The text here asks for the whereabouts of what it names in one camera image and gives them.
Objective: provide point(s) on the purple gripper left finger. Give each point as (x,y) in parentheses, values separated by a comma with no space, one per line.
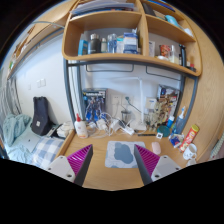
(74,167)

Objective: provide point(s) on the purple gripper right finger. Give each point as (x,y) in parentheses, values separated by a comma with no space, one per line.
(153,167)

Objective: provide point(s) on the pink computer mouse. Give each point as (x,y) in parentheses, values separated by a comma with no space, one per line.
(156,148)

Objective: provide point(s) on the grey blue mouse pad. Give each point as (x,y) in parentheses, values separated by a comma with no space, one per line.
(120,154)

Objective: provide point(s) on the blue white checkered pillow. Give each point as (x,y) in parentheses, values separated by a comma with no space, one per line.
(45,151)

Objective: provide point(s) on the black pen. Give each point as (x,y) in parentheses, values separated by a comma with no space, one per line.
(146,134)

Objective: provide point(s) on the colourful snack bag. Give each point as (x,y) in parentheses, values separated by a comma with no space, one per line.
(176,140)

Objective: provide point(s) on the white glue bottle red cap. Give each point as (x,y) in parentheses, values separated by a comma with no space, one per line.
(80,127)

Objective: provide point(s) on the white mug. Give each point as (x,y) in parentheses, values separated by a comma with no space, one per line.
(190,152)

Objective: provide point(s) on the white power strip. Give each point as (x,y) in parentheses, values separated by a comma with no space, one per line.
(127,130)

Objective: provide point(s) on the blue spray bottle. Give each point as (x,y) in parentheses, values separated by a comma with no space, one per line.
(179,121)

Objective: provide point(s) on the black backpack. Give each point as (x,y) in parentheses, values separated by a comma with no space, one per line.
(41,123)

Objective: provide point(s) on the red yellow chips can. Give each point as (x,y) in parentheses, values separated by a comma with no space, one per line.
(189,137)

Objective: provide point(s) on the robot model kit box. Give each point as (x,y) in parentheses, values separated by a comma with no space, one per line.
(94,103)

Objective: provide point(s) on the light green blanket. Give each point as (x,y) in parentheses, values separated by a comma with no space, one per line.
(14,126)

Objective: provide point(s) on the dark metal thermos bottle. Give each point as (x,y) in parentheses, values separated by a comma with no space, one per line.
(94,44)

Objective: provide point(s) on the blue white tissue box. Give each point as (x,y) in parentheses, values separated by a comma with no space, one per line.
(130,41)

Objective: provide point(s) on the clear plastic water bottle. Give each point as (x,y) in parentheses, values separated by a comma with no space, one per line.
(112,43)

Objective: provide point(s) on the wooden wall shelf unit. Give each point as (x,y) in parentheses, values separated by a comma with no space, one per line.
(152,32)

